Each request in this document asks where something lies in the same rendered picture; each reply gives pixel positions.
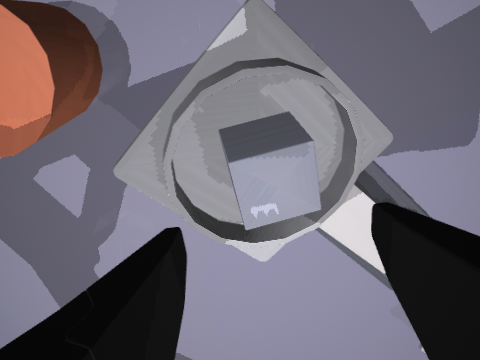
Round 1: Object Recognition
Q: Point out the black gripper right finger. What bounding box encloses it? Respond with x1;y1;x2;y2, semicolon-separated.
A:
371;203;480;360

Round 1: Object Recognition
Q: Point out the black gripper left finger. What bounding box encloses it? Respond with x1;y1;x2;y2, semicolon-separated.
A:
0;227;188;360

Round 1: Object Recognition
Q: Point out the reddish-brown cylinder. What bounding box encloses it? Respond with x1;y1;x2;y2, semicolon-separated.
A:
0;0;103;157

